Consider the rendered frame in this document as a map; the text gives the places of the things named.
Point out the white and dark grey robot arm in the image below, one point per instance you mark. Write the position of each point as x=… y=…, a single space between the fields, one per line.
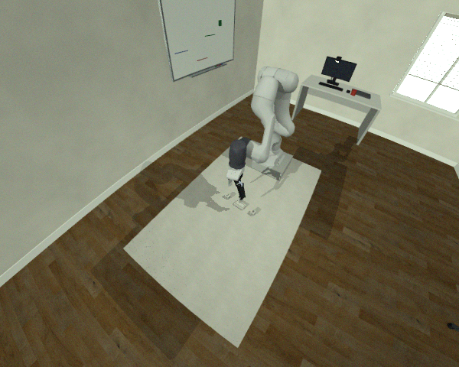
x=266 y=97

